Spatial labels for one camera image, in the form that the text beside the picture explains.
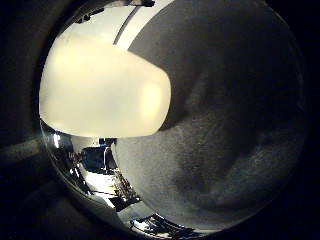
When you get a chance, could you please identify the grey wall conduit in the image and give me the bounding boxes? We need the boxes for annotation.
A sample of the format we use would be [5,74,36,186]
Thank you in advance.
[112,6,141,46]

